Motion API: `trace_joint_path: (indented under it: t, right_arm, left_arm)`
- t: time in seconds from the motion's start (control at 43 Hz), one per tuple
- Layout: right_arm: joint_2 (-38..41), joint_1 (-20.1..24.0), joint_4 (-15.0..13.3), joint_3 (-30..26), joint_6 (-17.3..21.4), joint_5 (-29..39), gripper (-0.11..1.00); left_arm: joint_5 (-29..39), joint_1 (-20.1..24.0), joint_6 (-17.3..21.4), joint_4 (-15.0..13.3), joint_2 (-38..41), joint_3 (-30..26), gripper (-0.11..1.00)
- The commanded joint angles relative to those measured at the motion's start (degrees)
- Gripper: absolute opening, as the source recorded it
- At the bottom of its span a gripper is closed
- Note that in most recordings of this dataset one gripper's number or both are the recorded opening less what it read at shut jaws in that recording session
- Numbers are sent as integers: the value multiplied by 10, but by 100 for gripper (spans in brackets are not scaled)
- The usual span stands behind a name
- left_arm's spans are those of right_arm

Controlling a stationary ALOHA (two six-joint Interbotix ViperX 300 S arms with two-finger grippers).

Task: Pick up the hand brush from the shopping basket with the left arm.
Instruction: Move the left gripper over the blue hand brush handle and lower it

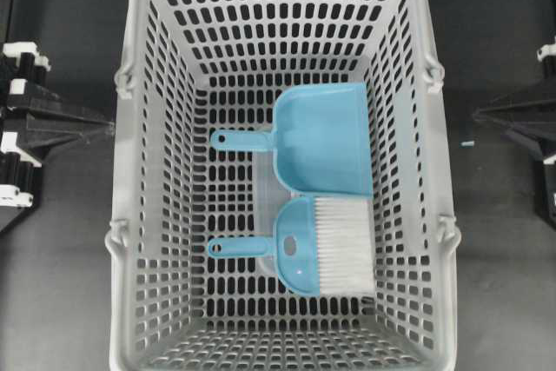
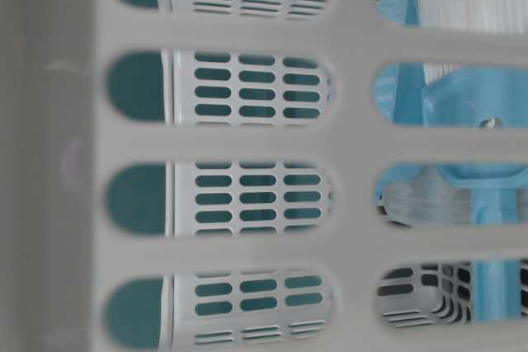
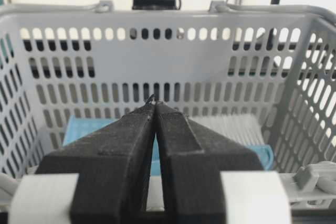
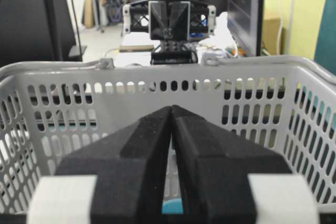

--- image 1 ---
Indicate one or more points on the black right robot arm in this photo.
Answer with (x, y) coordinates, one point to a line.
(527, 117)

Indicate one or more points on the blue hand brush white bristles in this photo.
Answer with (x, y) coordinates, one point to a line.
(321, 246)

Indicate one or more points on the grey plastic shopping basket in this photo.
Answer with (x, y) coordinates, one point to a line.
(191, 67)

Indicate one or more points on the blue plastic dustpan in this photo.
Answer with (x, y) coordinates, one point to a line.
(319, 140)

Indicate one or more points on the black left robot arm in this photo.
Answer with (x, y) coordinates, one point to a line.
(35, 120)

